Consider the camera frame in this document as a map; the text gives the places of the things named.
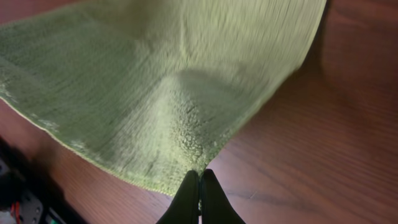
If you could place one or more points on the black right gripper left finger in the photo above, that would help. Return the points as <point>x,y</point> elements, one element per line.
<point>184,206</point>

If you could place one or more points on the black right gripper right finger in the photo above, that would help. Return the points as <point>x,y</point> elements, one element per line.
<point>215,206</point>

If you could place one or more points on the green microfiber cloth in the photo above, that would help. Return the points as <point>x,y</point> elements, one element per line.
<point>149,90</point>

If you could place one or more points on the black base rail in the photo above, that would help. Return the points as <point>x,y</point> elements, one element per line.
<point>29,194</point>

